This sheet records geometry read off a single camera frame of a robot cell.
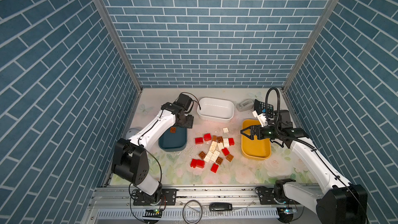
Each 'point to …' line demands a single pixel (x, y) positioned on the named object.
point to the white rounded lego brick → (226, 142)
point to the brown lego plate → (202, 155)
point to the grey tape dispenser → (245, 106)
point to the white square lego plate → (225, 130)
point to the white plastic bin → (216, 110)
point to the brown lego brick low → (219, 160)
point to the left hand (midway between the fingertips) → (186, 122)
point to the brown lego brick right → (229, 157)
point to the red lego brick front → (214, 168)
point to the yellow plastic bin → (254, 149)
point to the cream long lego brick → (213, 146)
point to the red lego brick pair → (196, 163)
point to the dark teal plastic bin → (173, 139)
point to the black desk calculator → (260, 108)
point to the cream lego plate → (210, 155)
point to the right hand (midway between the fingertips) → (245, 129)
